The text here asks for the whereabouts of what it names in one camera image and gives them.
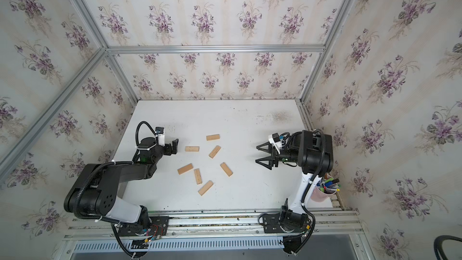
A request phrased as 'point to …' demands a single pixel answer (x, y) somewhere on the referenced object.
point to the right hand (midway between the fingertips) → (262, 156)
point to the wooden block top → (211, 137)
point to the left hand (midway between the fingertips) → (169, 139)
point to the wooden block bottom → (205, 188)
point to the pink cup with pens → (326, 188)
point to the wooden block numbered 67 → (183, 169)
